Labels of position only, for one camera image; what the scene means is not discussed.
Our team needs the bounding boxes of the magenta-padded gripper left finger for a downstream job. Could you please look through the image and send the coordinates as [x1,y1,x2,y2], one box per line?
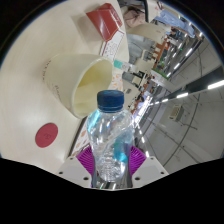
[56,146,98,189]

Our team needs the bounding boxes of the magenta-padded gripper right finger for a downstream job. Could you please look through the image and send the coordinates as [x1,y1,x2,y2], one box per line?
[125,145,170,188]

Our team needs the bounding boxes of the clear blue-capped water bottle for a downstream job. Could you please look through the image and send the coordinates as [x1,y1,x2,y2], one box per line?
[85,89,136,184]

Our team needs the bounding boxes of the flat round red coaster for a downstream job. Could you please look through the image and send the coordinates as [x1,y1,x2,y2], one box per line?
[34,122,59,149]

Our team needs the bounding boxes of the ceiling air conditioner unit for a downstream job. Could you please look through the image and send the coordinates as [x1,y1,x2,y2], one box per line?
[168,104,184,121]

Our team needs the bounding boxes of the cream paper cup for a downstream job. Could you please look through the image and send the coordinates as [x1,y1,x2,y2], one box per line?
[41,53,114,119]

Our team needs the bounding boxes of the ceiling lights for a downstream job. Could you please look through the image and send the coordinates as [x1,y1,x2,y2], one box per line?
[133,29,224,158]

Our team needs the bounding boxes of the white card with red border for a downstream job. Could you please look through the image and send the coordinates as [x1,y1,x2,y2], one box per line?
[99,29,127,63]

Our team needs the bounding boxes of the beige chair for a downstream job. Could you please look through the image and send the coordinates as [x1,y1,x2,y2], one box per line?
[126,23,168,44]

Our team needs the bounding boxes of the person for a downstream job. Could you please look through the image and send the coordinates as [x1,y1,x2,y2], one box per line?
[159,9,196,38]

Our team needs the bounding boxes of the red cardboard box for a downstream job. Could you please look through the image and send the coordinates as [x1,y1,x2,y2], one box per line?
[85,3,124,42]

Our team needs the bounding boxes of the pink bag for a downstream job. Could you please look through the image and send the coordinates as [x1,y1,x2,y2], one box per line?
[123,6,148,29]

